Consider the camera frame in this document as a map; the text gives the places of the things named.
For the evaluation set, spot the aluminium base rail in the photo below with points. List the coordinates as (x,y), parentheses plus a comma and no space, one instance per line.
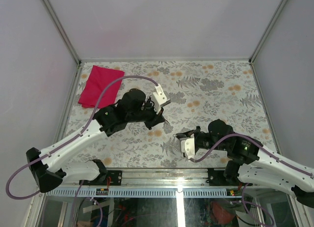
(156,183)

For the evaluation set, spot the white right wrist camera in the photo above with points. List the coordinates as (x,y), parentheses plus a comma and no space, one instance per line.
(187,146)

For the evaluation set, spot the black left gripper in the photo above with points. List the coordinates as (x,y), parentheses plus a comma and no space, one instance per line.
(157,118)

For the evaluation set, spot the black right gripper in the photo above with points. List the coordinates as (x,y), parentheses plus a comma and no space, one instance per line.
(189,133)

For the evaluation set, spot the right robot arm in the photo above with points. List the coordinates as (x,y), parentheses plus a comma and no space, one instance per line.
(249,162)

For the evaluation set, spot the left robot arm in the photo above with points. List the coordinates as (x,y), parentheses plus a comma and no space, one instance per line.
(50,166)

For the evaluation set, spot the magenta cloth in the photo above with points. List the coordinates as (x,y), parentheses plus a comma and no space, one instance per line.
(97,81)

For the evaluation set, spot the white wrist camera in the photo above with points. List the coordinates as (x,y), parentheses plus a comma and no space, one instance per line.
(187,146)
(160,98)

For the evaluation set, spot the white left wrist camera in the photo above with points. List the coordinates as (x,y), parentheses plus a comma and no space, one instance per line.
(160,98)

